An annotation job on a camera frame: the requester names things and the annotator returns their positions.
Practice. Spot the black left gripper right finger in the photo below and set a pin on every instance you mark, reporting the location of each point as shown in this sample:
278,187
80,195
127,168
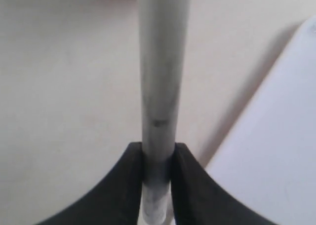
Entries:
198,200

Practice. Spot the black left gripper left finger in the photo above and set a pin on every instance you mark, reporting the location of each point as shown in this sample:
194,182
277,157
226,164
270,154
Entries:
115,200

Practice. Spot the white wooden drumstick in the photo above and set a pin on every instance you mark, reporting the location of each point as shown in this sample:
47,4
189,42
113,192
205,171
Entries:
162,35

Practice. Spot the white rectangular plastic tray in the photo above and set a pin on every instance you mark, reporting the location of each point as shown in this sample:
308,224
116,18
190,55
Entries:
267,161

